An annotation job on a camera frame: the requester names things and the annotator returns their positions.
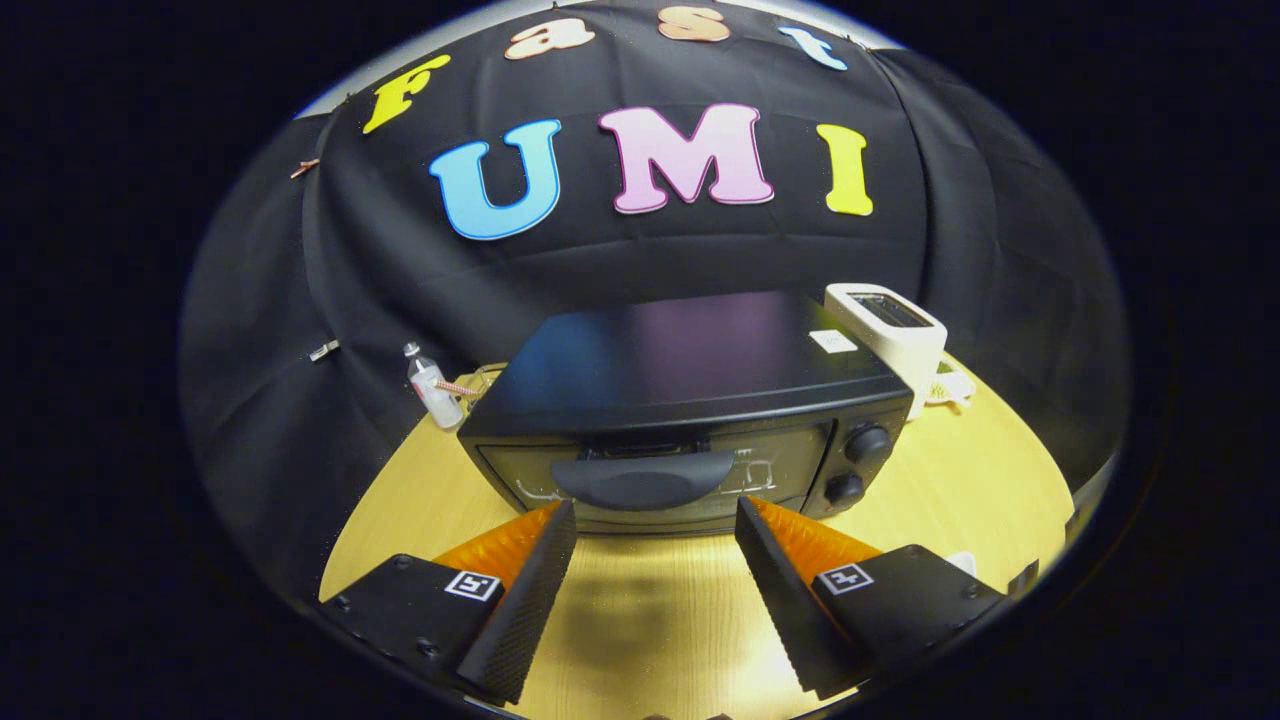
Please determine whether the black toaster oven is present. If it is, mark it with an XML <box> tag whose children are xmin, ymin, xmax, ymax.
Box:
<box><xmin>457</xmin><ymin>291</ymin><xmax>915</xmax><ymax>536</ymax></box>

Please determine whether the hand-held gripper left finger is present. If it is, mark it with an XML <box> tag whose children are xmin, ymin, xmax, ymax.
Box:
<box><xmin>320</xmin><ymin>500</ymin><xmax>578</xmax><ymax>706</ymax></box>

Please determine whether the white pop-up toaster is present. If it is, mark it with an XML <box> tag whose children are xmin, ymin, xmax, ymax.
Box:
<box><xmin>824</xmin><ymin>283</ymin><xmax>948</xmax><ymax>421</ymax></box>

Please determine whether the wire basket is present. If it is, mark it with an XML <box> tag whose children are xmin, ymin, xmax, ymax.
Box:
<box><xmin>455</xmin><ymin>362</ymin><xmax>506</xmax><ymax>401</ymax></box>

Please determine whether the clear plastic bottle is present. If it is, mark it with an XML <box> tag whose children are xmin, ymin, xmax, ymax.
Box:
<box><xmin>403</xmin><ymin>342</ymin><xmax>464</xmax><ymax>429</ymax></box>

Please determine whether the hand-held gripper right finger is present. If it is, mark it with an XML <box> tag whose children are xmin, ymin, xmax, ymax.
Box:
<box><xmin>735</xmin><ymin>496</ymin><xmax>1009</xmax><ymax>701</ymax></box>

